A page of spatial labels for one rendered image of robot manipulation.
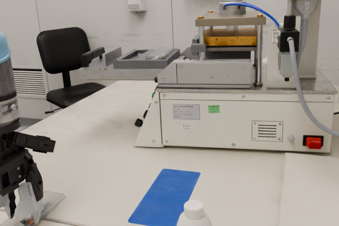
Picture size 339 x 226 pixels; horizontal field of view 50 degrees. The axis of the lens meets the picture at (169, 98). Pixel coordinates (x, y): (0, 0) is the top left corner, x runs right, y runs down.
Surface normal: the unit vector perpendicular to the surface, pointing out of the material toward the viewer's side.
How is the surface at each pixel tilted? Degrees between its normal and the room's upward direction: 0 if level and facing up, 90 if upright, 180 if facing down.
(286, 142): 90
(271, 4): 90
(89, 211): 0
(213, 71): 90
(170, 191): 0
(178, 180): 0
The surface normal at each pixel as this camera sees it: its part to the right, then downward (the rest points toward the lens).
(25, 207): 0.91, -0.11
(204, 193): -0.04, -0.96
